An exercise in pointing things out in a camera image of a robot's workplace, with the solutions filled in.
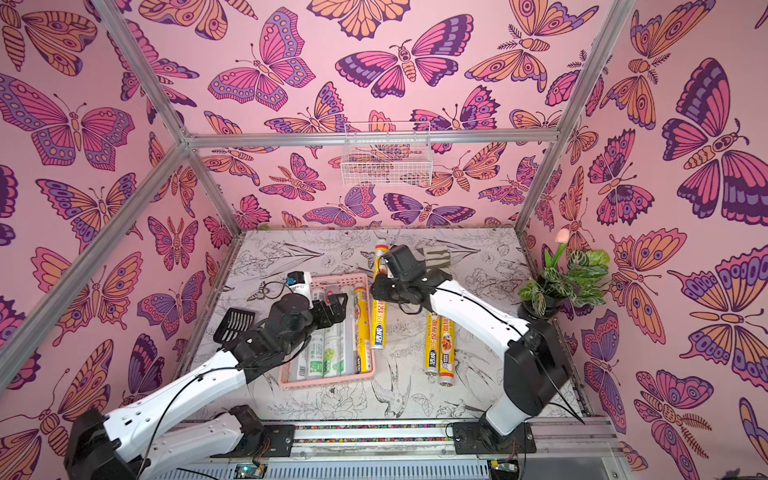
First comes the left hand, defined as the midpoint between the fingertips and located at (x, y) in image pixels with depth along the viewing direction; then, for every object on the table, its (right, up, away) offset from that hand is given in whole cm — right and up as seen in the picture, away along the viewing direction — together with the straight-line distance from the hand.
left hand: (338, 297), depth 77 cm
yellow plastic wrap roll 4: (+29, -22, +5) cm, 37 cm away
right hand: (+7, 0, +5) cm, 8 cm away
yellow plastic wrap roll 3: (+26, -15, +10) cm, 32 cm away
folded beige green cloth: (+31, +10, +32) cm, 46 cm away
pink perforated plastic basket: (-1, -17, +8) cm, 18 cm away
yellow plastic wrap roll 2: (+11, -3, +1) cm, 11 cm away
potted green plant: (+59, +6, -3) cm, 60 cm away
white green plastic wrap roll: (-3, -16, +7) cm, 18 cm away
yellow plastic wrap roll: (+5, -12, +13) cm, 18 cm away
